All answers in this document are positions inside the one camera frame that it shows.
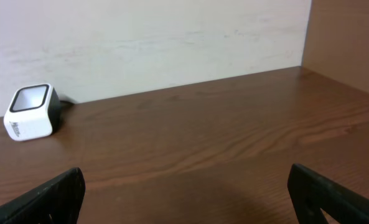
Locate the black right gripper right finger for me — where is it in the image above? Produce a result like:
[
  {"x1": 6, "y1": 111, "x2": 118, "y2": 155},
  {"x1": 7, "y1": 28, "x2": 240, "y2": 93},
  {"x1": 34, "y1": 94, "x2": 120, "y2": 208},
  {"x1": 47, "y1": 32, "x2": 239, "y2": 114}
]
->
[{"x1": 287, "y1": 164, "x2": 369, "y2": 223}]

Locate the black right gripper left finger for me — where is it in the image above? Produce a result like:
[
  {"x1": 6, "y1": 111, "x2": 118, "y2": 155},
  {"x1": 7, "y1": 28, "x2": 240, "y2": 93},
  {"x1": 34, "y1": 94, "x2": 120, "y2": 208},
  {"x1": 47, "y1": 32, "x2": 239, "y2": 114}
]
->
[{"x1": 0, "y1": 167, "x2": 86, "y2": 224}]

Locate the white barcode scanner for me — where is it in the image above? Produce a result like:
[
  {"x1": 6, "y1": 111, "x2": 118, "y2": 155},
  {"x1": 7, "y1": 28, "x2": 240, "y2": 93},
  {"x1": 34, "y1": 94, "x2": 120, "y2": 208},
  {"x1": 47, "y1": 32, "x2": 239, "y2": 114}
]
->
[{"x1": 3, "y1": 83, "x2": 62, "y2": 141}]

